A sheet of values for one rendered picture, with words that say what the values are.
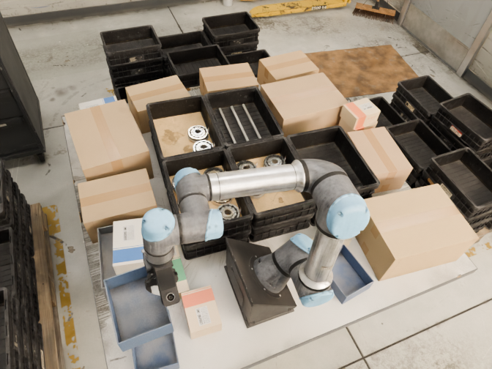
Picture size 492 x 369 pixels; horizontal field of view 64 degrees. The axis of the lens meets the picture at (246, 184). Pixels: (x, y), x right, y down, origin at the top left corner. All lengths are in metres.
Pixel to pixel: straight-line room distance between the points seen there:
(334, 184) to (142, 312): 0.68
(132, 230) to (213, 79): 1.08
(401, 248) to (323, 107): 0.87
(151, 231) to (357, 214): 0.52
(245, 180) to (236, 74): 1.38
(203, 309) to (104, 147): 0.87
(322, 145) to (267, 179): 1.01
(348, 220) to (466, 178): 1.76
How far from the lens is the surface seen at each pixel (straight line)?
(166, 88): 2.27
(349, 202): 1.04
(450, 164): 2.78
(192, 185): 1.02
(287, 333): 1.64
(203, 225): 0.95
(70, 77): 3.98
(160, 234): 0.91
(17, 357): 1.99
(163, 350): 1.61
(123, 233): 1.62
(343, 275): 1.79
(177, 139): 2.01
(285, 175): 1.09
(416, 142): 2.99
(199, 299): 1.58
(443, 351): 2.65
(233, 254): 1.48
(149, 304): 1.27
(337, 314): 1.71
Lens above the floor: 2.24
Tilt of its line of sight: 51 degrees down
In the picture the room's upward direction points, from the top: 6 degrees clockwise
